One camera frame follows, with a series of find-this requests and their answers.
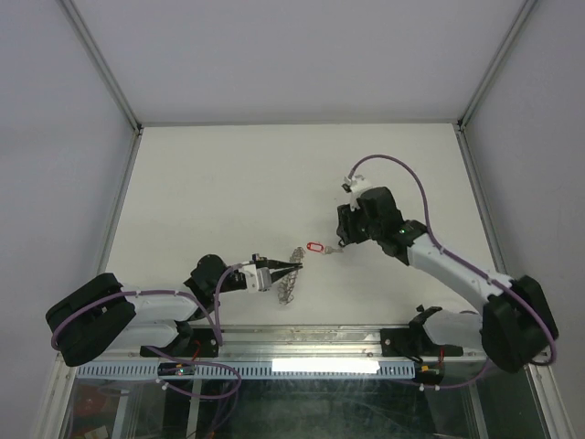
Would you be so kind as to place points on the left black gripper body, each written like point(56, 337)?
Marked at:
point(260, 262)

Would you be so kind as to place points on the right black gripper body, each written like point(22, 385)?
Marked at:
point(355, 226)

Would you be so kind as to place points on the metal disc with key rings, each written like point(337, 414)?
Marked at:
point(287, 284)

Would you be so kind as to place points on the red key tag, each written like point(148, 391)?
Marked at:
point(313, 246)

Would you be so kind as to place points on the red handled key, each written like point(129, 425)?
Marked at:
point(332, 250)

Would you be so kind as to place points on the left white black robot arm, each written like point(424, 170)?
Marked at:
point(104, 314)

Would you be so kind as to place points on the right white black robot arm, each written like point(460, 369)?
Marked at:
point(510, 320)

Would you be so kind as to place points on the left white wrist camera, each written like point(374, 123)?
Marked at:
point(257, 277)

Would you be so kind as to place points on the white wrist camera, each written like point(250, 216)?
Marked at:
point(257, 277)
point(355, 186)

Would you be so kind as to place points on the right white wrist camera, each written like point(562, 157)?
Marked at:
point(355, 186)

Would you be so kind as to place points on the aluminium mounting rail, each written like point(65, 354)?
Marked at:
point(249, 342)

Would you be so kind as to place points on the white slotted cable duct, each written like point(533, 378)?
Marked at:
point(276, 369)

